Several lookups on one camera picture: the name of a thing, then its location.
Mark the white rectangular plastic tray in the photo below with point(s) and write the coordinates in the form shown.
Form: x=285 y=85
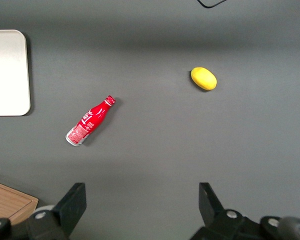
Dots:
x=7 y=72

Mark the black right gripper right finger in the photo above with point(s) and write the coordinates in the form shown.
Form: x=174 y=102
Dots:
x=212 y=210

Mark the red cola bottle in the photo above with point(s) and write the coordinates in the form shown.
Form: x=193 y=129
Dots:
x=90 y=121

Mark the yellow lemon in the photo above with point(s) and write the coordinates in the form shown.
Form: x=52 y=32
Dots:
x=203 y=78

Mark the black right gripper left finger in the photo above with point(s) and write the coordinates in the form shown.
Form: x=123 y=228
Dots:
x=70 y=207

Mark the dark grey table mat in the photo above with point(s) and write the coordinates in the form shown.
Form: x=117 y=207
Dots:
x=152 y=150

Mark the wooden drawer cabinet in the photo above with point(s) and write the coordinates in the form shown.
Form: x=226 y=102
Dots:
x=7 y=200

